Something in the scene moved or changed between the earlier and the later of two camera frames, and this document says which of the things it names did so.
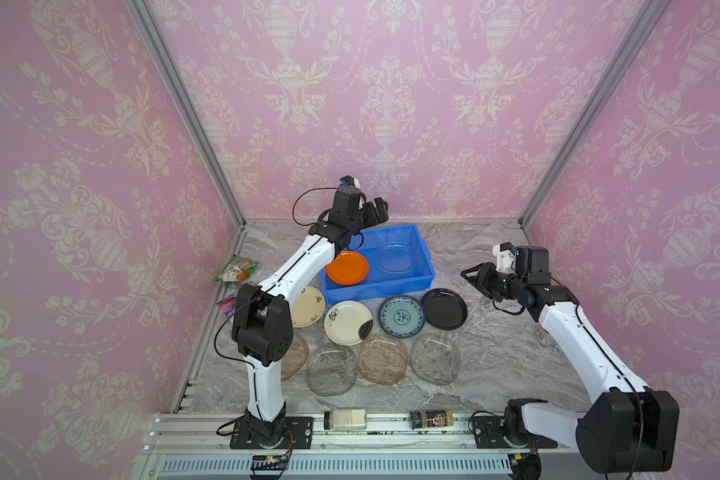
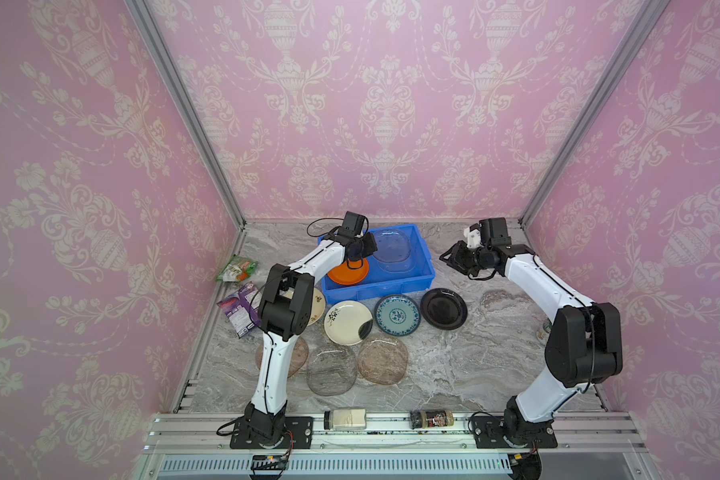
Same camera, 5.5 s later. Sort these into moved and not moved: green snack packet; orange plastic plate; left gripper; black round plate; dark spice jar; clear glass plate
Moved: clear glass plate; left gripper
Not moved: dark spice jar; green snack packet; orange plastic plate; black round plate
